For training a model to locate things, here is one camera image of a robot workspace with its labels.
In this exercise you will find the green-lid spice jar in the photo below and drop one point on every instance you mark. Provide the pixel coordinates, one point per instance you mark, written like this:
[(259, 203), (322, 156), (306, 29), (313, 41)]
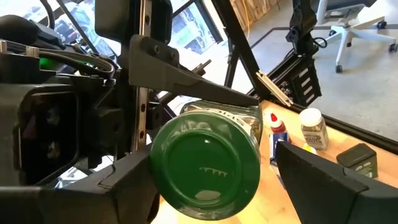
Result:
[(205, 165)]

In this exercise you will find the silver metal bracket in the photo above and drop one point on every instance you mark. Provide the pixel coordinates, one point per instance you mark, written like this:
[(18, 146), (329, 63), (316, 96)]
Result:
[(273, 88)]

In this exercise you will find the dark blue cereal box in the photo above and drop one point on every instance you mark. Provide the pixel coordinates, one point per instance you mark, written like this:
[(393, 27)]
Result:
[(278, 144)]

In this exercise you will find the wooden pallet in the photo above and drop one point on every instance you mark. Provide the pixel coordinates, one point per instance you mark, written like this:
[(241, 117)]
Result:
[(258, 11)]

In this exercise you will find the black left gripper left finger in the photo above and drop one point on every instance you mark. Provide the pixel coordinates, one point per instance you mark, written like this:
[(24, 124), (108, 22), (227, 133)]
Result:
[(124, 193)]

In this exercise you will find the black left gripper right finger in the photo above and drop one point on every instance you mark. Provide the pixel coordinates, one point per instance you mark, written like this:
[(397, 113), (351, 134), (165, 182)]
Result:
[(326, 193)]

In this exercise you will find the white office chair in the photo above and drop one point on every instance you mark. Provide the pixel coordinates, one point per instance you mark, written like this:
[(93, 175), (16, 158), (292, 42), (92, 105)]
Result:
[(345, 31)]

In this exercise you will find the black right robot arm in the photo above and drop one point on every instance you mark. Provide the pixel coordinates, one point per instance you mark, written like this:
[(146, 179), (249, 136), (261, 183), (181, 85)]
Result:
[(18, 31)]

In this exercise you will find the white-lid spice jar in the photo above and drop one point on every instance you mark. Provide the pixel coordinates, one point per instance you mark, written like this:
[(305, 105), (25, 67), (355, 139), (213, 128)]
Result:
[(314, 130)]

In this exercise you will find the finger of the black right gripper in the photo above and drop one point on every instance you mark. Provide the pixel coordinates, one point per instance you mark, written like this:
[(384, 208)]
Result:
[(161, 68)]

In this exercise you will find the dark green pepper tin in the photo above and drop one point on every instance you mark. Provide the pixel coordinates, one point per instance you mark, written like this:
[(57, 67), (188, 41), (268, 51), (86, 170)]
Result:
[(357, 158)]

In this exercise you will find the black vented base box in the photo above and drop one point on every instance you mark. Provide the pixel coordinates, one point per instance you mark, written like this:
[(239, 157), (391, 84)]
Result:
[(295, 74)]

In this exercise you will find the red food colouring bottle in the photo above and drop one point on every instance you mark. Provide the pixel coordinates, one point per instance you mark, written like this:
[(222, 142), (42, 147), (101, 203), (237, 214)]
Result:
[(277, 126)]

